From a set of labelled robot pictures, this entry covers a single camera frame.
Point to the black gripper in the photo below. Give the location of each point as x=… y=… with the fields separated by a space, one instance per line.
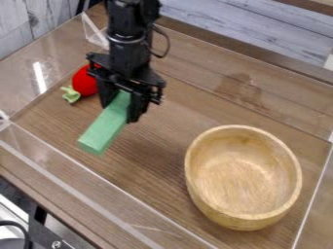
x=123 y=70

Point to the green rectangular block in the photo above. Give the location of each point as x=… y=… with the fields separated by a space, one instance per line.
x=103 y=131

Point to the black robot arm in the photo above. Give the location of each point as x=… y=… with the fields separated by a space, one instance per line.
x=131 y=20

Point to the brown wooden bowl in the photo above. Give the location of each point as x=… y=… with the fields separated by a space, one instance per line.
x=243 y=176

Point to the red plush strawberry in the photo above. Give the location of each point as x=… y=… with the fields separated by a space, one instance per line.
x=83 y=86

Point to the black equipment under table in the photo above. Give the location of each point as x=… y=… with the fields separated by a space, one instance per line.
x=37 y=237

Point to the clear acrylic corner bracket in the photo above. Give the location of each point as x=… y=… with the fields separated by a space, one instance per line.
x=94 y=34

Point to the clear acrylic enclosure wall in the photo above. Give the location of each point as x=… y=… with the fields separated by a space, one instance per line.
x=123 y=199

